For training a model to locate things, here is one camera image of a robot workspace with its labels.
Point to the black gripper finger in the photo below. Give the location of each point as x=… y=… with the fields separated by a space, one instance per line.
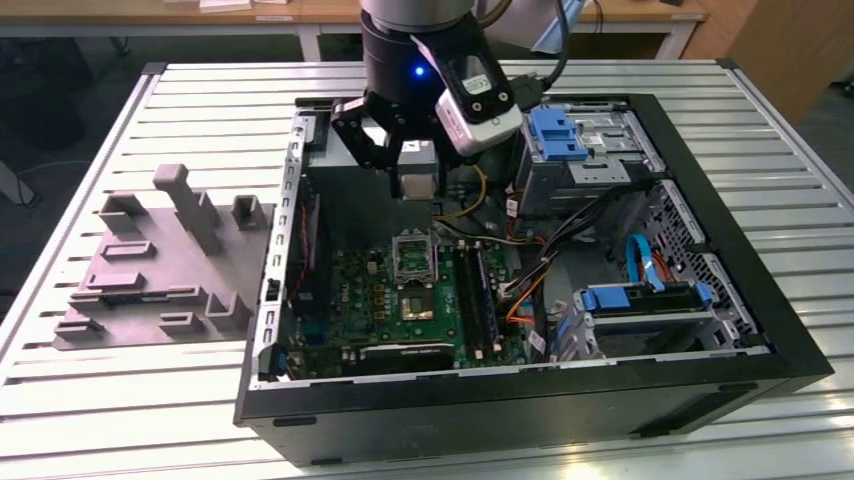
x=443 y=175
x=367 y=135

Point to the silver CPU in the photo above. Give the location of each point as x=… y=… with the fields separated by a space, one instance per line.
x=417 y=187

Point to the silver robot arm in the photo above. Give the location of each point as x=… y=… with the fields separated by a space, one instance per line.
x=413 y=10

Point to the CPU socket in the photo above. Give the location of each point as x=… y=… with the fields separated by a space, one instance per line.
x=416 y=306

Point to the grey power supply unit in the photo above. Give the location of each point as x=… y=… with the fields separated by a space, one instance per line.
x=360 y=210

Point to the grey metal drive cage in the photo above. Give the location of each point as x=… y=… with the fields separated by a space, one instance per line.
x=553 y=185

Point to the metal locking lever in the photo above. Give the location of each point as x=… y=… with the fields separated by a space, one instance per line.
x=437 y=260

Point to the blue drive bay latch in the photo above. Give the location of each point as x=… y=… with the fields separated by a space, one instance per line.
x=553 y=135

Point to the black RAM slot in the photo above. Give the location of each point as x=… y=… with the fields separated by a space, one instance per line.
x=484 y=298
x=473 y=300
x=492 y=297
x=465 y=300

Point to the green motherboard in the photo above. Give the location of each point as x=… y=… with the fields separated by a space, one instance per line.
x=373 y=320

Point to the blue disk carrier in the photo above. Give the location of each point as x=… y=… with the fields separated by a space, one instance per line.
x=607 y=299

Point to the black graphics card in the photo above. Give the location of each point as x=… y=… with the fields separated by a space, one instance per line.
x=403 y=352

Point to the wooden desk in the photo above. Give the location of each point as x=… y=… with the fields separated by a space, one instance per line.
x=640 y=12

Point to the grey parts rack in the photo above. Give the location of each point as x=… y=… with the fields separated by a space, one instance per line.
x=180 y=270

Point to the blue card retention latch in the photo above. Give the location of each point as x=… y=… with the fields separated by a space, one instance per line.
x=276 y=365

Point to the black PC case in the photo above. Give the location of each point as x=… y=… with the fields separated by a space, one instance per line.
x=533 y=415

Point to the white furniture leg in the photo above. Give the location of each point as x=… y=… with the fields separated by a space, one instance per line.
x=13 y=182

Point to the wooden cabinet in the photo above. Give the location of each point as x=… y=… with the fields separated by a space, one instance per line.
x=787 y=50

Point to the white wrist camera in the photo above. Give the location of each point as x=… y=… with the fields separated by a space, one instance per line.
x=480 y=120

